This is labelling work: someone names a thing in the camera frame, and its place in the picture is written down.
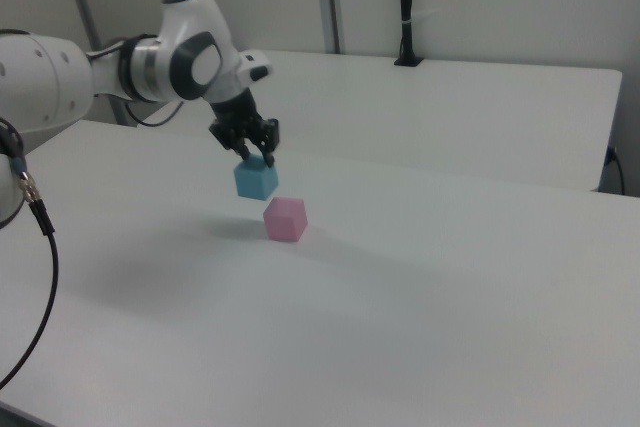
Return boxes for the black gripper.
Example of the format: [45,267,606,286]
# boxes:
[208,88,281,169]

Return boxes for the blue foam cube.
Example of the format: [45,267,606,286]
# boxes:
[233,154,279,202]

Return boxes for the pink foam cube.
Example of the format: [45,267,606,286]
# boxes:
[262,196,308,243]

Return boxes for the thin black cable on arm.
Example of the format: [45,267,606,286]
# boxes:
[122,100,185,128]

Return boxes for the black cable bundle pole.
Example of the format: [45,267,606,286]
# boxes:
[396,0,419,61]

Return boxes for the white cable tie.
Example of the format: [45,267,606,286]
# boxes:
[400,7,441,27]

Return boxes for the black cable with metal connector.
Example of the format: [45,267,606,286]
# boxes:
[0,117,60,390]

